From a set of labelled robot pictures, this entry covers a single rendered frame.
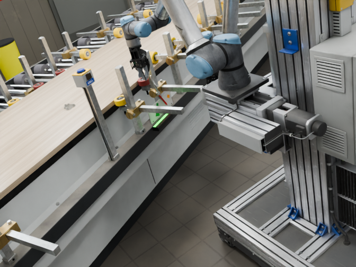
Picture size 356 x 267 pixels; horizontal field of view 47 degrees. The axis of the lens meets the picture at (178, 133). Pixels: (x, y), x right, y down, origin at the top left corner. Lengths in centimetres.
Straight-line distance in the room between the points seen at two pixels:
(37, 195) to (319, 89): 143
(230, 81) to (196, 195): 128
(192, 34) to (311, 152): 77
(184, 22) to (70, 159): 102
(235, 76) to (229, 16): 35
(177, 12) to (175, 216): 152
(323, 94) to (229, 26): 64
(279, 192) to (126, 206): 99
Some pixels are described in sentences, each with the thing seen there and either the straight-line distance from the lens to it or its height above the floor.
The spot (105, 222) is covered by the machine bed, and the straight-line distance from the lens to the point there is 262.
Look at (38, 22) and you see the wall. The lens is 727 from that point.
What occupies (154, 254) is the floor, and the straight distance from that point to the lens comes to 265.
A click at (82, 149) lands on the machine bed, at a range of 238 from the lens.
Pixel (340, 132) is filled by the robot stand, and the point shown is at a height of 90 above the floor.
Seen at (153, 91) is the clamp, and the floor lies 86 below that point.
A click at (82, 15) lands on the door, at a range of 745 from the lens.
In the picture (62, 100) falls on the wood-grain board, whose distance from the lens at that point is 272.
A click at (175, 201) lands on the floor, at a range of 296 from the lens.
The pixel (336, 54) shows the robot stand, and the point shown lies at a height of 123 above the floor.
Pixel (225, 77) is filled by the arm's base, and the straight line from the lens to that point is 186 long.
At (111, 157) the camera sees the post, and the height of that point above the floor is 72.
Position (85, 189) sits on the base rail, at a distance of 213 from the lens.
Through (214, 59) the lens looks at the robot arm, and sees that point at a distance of 175.
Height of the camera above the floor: 184
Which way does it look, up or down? 30 degrees down
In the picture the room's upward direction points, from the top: 16 degrees counter-clockwise
